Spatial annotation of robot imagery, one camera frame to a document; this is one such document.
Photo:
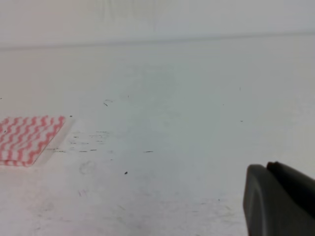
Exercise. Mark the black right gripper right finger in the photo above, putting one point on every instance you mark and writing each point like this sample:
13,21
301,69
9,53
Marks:
300,187

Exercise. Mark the pink white wavy striped towel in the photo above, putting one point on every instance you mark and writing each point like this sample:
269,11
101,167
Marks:
23,139

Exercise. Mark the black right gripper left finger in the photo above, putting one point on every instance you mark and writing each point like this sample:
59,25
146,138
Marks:
269,210

